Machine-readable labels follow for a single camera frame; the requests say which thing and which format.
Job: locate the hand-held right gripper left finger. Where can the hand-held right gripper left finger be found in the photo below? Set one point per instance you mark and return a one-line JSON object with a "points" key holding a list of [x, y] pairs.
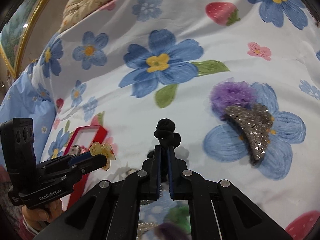
{"points": [[157, 172]]}

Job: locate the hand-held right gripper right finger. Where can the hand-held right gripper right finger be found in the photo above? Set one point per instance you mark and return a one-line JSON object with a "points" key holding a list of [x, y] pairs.
{"points": [[171, 172]]}

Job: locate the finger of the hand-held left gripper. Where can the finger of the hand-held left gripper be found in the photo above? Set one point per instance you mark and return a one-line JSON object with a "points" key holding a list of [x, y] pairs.
{"points": [[78, 158], [93, 162]]}

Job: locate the yellow flower hair clip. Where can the yellow flower hair clip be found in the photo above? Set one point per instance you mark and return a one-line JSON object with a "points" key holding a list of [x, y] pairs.
{"points": [[100, 148]]}

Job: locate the red jewelry box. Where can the red jewelry box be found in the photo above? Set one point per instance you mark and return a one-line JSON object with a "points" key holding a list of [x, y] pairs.
{"points": [[100, 132]]}

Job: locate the black scrunchie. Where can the black scrunchie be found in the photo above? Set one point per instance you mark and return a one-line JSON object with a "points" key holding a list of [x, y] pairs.
{"points": [[165, 127]]}

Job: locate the person's left hand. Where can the person's left hand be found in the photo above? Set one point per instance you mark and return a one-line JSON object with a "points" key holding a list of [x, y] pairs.
{"points": [[37, 215]]}

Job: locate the wristwatch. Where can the wristwatch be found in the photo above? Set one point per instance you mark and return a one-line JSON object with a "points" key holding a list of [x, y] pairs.
{"points": [[75, 150]]}

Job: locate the light blue pillow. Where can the light blue pillow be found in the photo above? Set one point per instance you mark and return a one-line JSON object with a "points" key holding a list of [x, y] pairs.
{"points": [[22, 100]]}

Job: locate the glitter hair claw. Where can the glitter hair claw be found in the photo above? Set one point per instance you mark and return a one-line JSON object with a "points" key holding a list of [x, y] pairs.
{"points": [[255, 130]]}

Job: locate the gold framed painting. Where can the gold framed painting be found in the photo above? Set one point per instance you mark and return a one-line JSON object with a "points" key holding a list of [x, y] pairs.
{"points": [[15, 30]]}

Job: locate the floral bed sheet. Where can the floral bed sheet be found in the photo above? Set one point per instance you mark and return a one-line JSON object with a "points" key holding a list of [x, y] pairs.
{"points": [[200, 42]]}

